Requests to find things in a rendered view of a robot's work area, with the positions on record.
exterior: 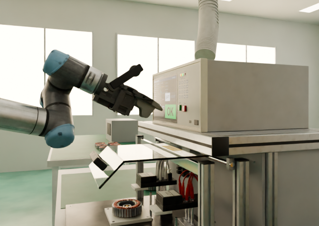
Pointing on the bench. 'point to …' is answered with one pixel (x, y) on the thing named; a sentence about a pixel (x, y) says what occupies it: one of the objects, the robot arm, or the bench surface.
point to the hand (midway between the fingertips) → (159, 106)
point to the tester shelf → (235, 139)
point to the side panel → (292, 188)
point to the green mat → (72, 186)
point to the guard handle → (97, 159)
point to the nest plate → (113, 221)
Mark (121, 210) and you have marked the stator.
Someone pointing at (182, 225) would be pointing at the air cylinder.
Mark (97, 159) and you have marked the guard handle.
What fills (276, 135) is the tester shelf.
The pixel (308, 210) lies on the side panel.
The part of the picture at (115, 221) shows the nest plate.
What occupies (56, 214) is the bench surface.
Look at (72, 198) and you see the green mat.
